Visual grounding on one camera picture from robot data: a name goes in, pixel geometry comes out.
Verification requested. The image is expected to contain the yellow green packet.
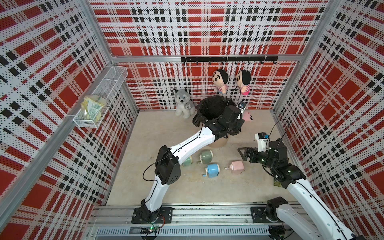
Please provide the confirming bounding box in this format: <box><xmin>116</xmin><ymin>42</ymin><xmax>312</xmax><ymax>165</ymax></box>
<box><xmin>81</xmin><ymin>95</ymin><xmax>106</xmax><ymax>121</ymax></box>

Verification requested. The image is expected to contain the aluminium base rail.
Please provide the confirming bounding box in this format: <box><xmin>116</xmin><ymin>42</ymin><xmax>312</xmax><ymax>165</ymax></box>
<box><xmin>86</xmin><ymin>203</ymin><xmax>301</xmax><ymax>238</ymax></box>

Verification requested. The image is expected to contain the hanging cartoon doll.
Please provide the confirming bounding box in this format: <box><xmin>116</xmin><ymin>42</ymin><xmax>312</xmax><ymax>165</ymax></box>
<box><xmin>212</xmin><ymin>69</ymin><xmax>229</xmax><ymax>95</ymax></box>
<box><xmin>235</xmin><ymin>70</ymin><xmax>251</xmax><ymax>96</ymax></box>

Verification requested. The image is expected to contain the black trash bag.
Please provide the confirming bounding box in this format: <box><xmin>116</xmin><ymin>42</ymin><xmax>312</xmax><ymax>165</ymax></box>
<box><xmin>192</xmin><ymin>95</ymin><xmax>237</xmax><ymax>127</ymax></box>

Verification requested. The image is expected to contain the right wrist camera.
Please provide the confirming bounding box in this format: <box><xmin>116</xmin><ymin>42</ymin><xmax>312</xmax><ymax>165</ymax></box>
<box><xmin>255</xmin><ymin>132</ymin><xmax>269</xmax><ymax>152</ymax></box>

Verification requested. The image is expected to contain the right hanging cartoon doll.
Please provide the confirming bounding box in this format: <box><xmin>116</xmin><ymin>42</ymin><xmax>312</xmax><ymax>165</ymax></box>
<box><xmin>235</xmin><ymin>70</ymin><xmax>251</xmax><ymax>96</ymax></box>

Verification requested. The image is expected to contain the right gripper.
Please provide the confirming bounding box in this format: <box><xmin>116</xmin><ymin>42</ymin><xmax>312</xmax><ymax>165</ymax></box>
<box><xmin>237</xmin><ymin>147</ymin><xmax>276</xmax><ymax>171</ymax></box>

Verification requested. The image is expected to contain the white wire wall basket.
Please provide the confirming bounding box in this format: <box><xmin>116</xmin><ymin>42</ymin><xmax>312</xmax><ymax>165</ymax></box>
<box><xmin>74</xmin><ymin>66</ymin><xmax>128</xmax><ymax>129</ymax></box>

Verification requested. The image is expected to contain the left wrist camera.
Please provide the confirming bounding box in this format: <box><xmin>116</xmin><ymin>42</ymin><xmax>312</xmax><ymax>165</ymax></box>
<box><xmin>238</xmin><ymin>101</ymin><xmax>247</xmax><ymax>111</ymax></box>

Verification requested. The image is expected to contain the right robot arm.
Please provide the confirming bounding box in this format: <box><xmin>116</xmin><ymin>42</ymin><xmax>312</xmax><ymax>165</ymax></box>
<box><xmin>238</xmin><ymin>139</ymin><xmax>365</xmax><ymax>240</ymax></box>

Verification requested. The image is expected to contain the left hanging cartoon doll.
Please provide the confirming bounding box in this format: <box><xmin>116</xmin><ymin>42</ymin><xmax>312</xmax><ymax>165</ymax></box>
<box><xmin>212</xmin><ymin>69</ymin><xmax>229</xmax><ymax>95</ymax></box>

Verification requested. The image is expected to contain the dark floral cloth strip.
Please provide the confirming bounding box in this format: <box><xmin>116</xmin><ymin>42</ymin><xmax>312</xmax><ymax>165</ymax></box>
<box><xmin>274</xmin><ymin>178</ymin><xmax>283</xmax><ymax>188</ymax></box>

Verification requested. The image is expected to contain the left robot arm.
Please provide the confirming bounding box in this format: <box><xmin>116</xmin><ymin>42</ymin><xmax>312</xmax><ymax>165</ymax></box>
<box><xmin>136</xmin><ymin>102</ymin><xmax>247</xmax><ymax>223</ymax></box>

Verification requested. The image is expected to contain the light green pencil sharpener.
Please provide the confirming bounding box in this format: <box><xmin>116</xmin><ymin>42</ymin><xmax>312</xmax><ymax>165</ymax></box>
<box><xmin>182</xmin><ymin>156</ymin><xmax>193</xmax><ymax>167</ymax></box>

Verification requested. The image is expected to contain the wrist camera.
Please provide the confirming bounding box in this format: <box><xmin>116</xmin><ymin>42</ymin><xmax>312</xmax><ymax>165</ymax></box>
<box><xmin>255</xmin><ymin>132</ymin><xmax>269</xmax><ymax>152</ymax></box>
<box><xmin>238</xmin><ymin>101</ymin><xmax>247</xmax><ymax>111</ymax></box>

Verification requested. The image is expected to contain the grey husky plush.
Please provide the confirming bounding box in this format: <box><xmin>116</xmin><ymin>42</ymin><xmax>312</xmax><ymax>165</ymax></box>
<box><xmin>173</xmin><ymin>89</ymin><xmax>196</xmax><ymax>119</ymax></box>

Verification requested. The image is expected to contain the pink plush toy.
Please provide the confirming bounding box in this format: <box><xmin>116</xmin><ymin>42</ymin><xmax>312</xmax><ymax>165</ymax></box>
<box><xmin>242</xmin><ymin>111</ymin><xmax>254</xmax><ymax>122</ymax></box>

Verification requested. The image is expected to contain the black hook rail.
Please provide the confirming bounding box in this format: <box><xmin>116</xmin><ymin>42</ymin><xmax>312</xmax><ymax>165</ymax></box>
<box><xmin>181</xmin><ymin>56</ymin><xmax>279</xmax><ymax>63</ymax></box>

